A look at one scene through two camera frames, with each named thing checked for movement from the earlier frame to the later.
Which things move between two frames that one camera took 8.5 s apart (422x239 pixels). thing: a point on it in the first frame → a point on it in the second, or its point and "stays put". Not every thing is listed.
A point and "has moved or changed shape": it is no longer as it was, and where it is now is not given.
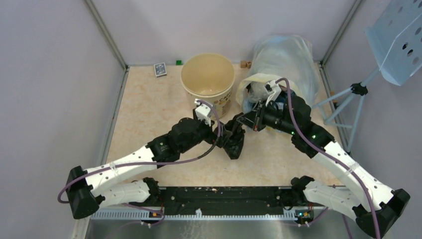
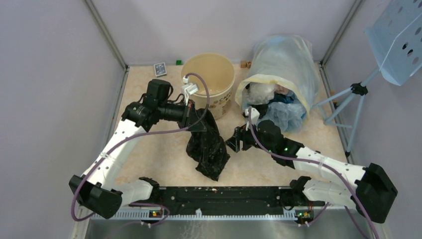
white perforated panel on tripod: x=394 y=33 stays put
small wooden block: x=245 y=64 stays put
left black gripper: x=213 y=137 → x=191 y=119
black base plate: x=188 y=198 stays put
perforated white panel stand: x=358 y=89 stays put
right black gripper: x=255 y=119 → x=240 y=134
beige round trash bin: x=210 y=77 stays put
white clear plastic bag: x=256 y=91 stays put
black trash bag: x=232 y=137 has moved or changed shape
